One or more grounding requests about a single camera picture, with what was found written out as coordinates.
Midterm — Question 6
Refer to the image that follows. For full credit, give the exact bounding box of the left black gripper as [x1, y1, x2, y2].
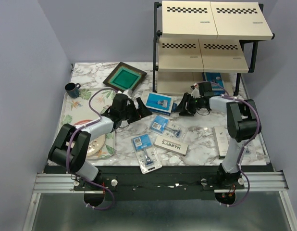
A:
[120, 97, 152, 124]

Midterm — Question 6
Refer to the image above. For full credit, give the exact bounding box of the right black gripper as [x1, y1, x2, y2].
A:
[173, 92, 203, 116]

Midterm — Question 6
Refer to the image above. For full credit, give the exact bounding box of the blue Harry's razor box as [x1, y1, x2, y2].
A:
[141, 90, 177, 116]
[203, 72, 225, 95]

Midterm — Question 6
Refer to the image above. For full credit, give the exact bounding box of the blister razor pack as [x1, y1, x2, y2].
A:
[131, 134, 162, 174]
[244, 141, 257, 159]
[149, 115, 186, 141]

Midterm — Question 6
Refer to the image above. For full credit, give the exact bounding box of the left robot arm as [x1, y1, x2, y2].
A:
[48, 93, 152, 190]

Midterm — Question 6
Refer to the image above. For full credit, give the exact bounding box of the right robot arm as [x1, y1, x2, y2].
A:
[175, 81, 261, 189]

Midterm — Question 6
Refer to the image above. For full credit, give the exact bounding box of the bottom left beige shelf board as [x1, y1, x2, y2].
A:
[157, 72, 194, 96]

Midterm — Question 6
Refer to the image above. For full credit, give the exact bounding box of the middle left beige shelf board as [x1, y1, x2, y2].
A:
[158, 38, 204, 72]

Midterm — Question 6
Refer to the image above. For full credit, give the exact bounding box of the middle right beige shelf board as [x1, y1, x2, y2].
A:
[199, 39, 249, 73]

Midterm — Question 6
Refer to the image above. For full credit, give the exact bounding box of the square green ceramic plate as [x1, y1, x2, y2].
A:
[103, 62, 147, 95]

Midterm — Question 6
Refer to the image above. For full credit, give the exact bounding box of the white Harry's box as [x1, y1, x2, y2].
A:
[154, 136, 188, 156]

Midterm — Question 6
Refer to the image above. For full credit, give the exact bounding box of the tall white slim box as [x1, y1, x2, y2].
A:
[212, 126, 229, 159]

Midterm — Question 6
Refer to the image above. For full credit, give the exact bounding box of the floral leaf serving tray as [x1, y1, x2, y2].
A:
[57, 88, 115, 161]

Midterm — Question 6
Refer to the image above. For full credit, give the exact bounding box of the pink cream round plate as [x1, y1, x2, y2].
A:
[74, 119, 106, 158]

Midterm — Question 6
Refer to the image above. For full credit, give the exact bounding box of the dark blue mug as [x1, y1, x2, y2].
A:
[64, 82, 81, 99]

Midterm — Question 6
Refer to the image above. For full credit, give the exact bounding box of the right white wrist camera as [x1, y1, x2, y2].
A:
[191, 83, 201, 98]

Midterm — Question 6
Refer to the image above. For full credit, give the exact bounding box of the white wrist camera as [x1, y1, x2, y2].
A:
[191, 83, 201, 98]
[117, 89, 133, 99]

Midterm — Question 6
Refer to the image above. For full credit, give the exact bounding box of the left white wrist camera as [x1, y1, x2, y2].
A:
[117, 89, 133, 99]

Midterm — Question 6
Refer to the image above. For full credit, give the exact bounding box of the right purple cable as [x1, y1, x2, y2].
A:
[196, 81, 262, 207]

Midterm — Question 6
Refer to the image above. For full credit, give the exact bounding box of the aluminium rail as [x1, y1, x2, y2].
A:
[33, 172, 289, 193]

